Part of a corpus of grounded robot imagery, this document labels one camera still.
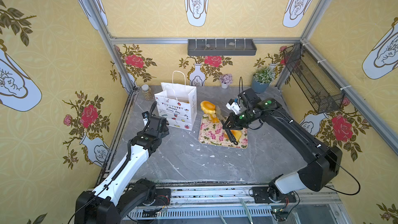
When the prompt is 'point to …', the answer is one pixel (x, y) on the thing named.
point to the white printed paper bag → (178, 102)
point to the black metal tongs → (230, 136)
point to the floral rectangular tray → (212, 133)
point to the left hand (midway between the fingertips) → (152, 129)
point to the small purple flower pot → (226, 79)
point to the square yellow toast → (237, 134)
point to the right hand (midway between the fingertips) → (229, 125)
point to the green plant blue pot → (261, 79)
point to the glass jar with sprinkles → (147, 91)
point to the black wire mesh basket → (324, 94)
